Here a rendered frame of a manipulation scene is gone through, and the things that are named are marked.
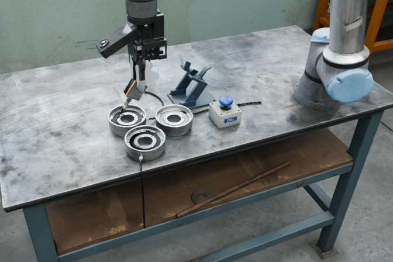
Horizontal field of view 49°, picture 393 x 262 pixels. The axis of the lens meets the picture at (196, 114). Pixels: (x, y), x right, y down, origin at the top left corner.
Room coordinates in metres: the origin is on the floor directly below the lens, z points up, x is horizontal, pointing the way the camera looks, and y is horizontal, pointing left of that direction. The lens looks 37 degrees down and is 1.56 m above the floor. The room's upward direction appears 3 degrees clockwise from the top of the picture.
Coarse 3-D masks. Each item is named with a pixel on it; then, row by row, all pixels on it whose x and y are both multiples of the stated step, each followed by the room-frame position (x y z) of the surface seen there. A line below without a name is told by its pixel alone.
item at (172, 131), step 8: (160, 112) 0.99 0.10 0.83; (184, 112) 1.00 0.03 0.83; (168, 120) 0.97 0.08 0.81; (176, 120) 0.98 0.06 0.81; (192, 120) 0.96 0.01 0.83; (160, 128) 0.92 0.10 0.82; (168, 128) 0.91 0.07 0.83; (176, 128) 0.91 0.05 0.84; (184, 128) 0.92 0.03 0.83; (176, 136) 0.92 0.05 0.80
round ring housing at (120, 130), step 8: (112, 112) 0.97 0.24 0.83; (128, 112) 0.98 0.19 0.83; (144, 112) 0.97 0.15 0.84; (120, 120) 0.94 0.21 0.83; (128, 120) 0.97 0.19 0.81; (136, 120) 0.95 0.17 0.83; (144, 120) 0.94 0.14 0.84; (112, 128) 0.91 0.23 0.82; (120, 128) 0.90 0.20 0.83; (128, 128) 0.90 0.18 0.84
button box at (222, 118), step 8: (216, 104) 1.02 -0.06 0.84; (232, 104) 1.02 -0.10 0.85; (216, 112) 0.98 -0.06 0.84; (224, 112) 0.98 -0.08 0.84; (232, 112) 0.98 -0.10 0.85; (240, 112) 0.99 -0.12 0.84; (216, 120) 0.98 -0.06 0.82; (224, 120) 0.97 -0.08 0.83; (232, 120) 0.98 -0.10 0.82; (240, 120) 0.99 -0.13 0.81
